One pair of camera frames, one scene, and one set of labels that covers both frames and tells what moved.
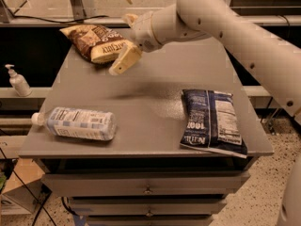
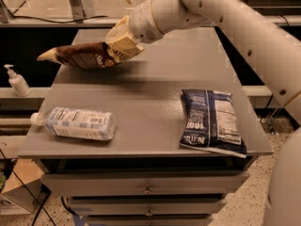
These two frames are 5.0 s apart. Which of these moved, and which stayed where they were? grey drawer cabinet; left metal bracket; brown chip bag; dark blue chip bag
Moved: brown chip bag
Stayed: left metal bracket; grey drawer cabinet; dark blue chip bag
